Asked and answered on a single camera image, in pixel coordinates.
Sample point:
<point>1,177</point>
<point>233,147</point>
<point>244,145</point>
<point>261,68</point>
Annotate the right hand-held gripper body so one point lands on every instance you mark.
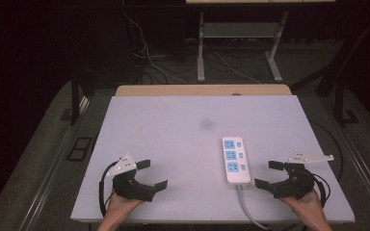
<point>297,186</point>

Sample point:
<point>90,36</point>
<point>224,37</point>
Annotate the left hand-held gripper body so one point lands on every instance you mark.
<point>131,187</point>

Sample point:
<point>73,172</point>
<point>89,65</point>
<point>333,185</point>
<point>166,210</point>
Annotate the white power strip blue sockets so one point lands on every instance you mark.
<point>236,176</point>

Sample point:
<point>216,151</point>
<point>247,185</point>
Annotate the person's left hand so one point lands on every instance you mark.
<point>120,205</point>

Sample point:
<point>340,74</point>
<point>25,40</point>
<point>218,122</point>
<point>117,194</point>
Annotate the person's right hand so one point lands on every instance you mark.
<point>308,205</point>

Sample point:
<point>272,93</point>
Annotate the thick black metal stand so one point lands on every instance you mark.
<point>341,102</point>

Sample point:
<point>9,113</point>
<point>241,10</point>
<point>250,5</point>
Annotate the thin black metal stand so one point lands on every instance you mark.
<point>74,99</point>

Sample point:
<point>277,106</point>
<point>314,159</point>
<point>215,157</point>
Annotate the wooden table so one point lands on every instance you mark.
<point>202,90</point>

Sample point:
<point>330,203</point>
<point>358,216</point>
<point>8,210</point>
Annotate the black floor frame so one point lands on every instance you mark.
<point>78,148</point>

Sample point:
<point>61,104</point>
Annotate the aluminium floor rail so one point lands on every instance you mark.
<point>56,160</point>
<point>363,166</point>

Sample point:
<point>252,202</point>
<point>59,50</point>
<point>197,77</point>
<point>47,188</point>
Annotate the grey metal frame desk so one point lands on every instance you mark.
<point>200,57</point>

